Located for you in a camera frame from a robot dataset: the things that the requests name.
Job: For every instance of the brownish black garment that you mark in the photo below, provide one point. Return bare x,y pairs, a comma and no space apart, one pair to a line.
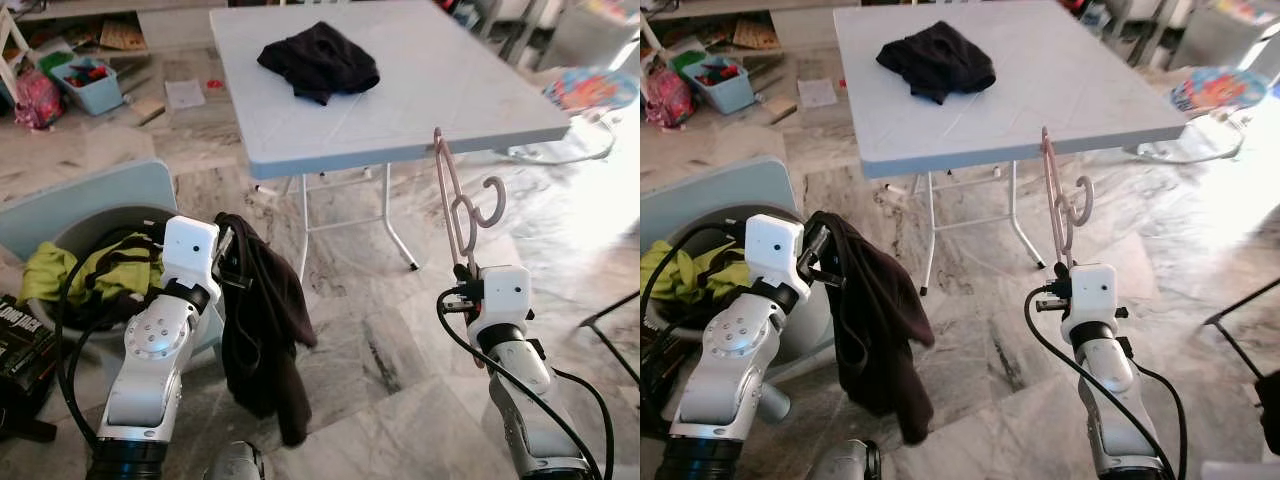
265,340
880,330

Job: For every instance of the lime green garment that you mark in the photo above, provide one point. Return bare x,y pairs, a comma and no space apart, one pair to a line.
45,270
680,275

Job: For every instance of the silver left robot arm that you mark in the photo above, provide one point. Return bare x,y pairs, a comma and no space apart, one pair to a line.
150,350
735,350

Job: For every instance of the grey round tub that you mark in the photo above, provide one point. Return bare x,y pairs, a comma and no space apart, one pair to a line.
815,330
210,330

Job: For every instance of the small wooden block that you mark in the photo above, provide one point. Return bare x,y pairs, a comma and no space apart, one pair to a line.
148,111
780,110

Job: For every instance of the white paper sheet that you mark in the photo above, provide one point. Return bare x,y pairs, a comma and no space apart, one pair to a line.
186,93
817,93

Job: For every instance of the light blue toy bin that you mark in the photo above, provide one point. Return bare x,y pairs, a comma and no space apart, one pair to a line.
95,95
730,92

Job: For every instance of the black printed box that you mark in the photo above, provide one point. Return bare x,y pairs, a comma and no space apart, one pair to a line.
25,340
660,370

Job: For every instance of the silver left robot leg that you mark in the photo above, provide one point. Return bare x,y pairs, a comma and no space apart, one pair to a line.
235,462
840,462

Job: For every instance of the pink backpack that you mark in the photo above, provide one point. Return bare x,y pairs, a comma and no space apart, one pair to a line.
38,100
668,100

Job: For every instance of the dark navy garment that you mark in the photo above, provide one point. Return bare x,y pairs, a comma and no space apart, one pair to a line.
935,60
320,60

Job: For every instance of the white low cabinet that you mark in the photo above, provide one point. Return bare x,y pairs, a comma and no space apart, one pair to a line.
800,30
170,30

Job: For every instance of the colourful baby bouncer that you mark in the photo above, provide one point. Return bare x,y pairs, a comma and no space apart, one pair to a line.
590,90
1215,90

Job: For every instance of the brown patterned board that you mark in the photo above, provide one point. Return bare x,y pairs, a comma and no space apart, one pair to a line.
122,35
757,32

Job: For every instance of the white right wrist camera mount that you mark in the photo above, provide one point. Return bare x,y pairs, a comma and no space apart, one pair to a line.
505,295
1092,295

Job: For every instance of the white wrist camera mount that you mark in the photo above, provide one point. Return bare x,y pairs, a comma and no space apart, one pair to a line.
775,250
190,250
1092,295
505,295

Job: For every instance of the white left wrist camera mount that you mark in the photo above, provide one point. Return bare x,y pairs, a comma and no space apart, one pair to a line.
775,250
190,250

